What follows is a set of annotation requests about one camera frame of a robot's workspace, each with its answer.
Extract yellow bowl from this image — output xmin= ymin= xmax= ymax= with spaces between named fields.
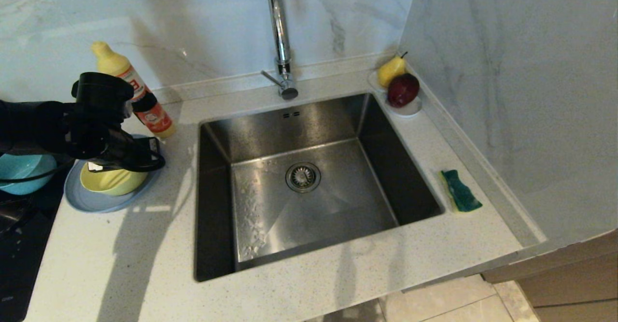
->
xmin=80 ymin=162 xmax=149 ymax=197

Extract yellow dish soap bottle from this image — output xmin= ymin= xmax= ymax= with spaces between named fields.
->
xmin=92 ymin=41 xmax=177 ymax=139

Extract grey-blue plate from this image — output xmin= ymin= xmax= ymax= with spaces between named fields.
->
xmin=64 ymin=134 xmax=165 ymax=214

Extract teal bowl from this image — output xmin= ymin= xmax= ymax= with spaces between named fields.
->
xmin=0 ymin=153 xmax=57 ymax=196

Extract chrome faucet lever handle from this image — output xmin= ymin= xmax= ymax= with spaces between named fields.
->
xmin=261 ymin=71 xmax=286 ymax=90

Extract green and yellow sponge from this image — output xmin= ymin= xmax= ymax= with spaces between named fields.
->
xmin=440 ymin=169 xmax=483 ymax=214

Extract metal sink drain strainer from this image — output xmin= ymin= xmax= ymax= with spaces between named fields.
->
xmin=285 ymin=162 xmax=322 ymax=194

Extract stainless steel sink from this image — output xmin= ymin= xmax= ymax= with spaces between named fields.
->
xmin=194 ymin=93 xmax=444 ymax=282

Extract black induction cooktop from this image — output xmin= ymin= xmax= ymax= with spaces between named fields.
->
xmin=0 ymin=168 xmax=73 ymax=322

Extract chrome kitchen faucet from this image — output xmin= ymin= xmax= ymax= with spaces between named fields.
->
xmin=268 ymin=0 xmax=300 ymax=102

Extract yellow pear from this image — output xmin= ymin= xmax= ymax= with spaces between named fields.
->
xmin=377 ymin=52 xmax=408 ymax=88

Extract dark red apple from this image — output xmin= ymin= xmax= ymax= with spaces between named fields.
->
xmin=387 ymin=73 xmax=421 ymax=108

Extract light wood cabinet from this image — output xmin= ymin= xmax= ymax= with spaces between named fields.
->
xmin=481 ymin=233 xmax=618 ymax=322

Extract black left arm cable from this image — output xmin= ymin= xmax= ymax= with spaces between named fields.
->
xmin=0 ymin=160 xmax=78 ymax=183

